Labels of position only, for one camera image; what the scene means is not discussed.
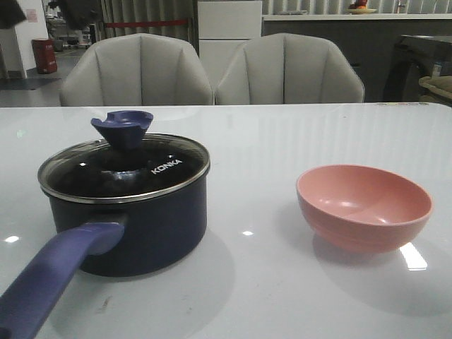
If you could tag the glass lid purple knob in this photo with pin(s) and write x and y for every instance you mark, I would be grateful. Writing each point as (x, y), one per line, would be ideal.
(127, 164)

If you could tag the pink plastic bowl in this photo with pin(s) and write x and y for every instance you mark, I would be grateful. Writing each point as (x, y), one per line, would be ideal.
(363, 209)

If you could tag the right grey upholstered chair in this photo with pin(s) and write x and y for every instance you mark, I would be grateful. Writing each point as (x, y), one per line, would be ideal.
(287, 68)

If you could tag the grey upholstered chair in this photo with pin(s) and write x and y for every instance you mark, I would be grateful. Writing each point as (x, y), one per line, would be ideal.
(287, 68)
(137, 70)

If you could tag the left grey upholstered chair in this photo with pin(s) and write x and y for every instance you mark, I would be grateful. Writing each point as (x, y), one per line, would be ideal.
(137, 70)

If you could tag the white cabinet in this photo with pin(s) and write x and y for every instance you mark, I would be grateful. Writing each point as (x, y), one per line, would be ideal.
(222, 26)

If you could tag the red barrier tape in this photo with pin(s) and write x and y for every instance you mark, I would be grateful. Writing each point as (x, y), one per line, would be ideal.
(148, 24)

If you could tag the grey counter with white top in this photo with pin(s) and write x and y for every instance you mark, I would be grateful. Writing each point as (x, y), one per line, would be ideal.
(366, 40)

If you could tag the fruit plate on counter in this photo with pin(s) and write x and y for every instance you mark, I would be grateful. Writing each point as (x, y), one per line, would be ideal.
(359, 7)

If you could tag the red trash bin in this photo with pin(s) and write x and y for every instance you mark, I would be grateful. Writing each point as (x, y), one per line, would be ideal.
(45, 59)

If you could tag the beige cushion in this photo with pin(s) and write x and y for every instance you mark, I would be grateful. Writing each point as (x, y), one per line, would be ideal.
(436, 89)

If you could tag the dark blue saucepan purple handle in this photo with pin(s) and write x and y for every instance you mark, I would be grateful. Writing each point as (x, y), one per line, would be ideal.
(113, 240)

